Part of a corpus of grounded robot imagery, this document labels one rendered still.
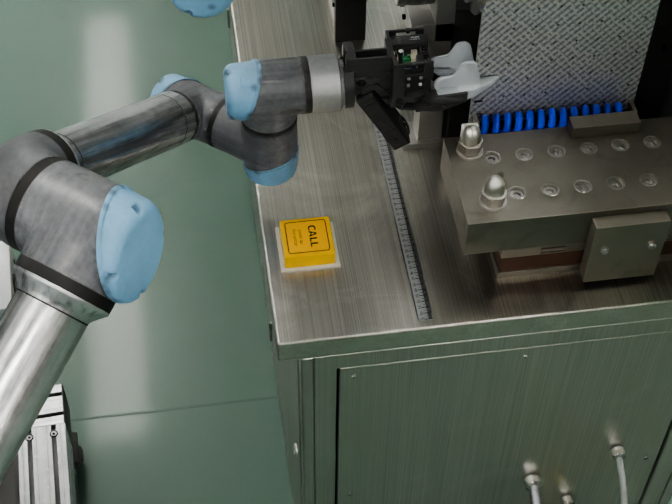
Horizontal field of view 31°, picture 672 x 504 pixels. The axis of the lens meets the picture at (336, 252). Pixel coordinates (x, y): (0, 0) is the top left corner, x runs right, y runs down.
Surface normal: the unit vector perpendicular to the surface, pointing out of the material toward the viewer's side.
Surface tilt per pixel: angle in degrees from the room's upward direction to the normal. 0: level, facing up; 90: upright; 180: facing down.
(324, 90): 61
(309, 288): 0
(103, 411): 0
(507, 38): 90
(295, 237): 0
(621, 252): 90
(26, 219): 52
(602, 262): 90
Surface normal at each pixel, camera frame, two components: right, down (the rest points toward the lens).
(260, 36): 0.01, -0.65
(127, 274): 0.91, 0.28
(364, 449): 0.14, 0.76
